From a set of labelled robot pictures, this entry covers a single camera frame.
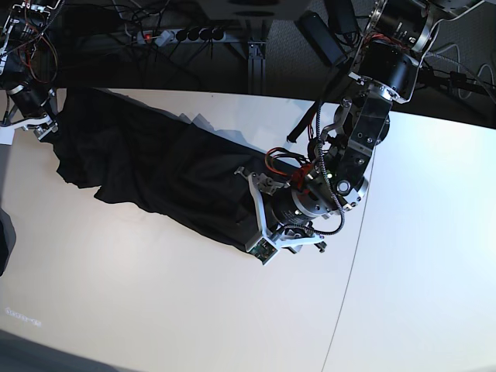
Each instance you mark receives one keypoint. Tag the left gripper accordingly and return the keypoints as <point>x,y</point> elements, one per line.
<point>281,217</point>

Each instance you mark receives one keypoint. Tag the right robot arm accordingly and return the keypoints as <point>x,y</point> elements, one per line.
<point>26,26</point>

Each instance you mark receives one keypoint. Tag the black power brick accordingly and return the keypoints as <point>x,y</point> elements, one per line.
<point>320,39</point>

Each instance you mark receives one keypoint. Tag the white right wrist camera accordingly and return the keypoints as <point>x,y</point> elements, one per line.
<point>6,136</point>

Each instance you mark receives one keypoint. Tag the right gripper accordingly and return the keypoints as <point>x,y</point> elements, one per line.
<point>31,109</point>

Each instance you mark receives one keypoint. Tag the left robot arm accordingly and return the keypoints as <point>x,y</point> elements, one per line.
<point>330,179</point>

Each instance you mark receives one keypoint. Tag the aluminium frame post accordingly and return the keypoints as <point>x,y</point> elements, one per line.
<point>251,46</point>

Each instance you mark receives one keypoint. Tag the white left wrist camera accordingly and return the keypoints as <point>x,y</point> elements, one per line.
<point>262,249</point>

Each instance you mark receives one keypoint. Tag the dark object at left edge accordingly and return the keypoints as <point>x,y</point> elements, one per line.
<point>8,240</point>

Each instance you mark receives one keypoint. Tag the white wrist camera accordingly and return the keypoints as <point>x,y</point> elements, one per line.
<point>262,249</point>
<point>6,136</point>

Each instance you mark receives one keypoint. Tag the grey camera mount plate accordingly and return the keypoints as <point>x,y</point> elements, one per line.
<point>270,9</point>

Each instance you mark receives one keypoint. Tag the black power strip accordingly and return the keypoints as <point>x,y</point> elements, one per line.
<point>164,37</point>

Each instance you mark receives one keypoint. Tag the dark grey T-shirt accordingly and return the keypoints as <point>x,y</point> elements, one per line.
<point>132,153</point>

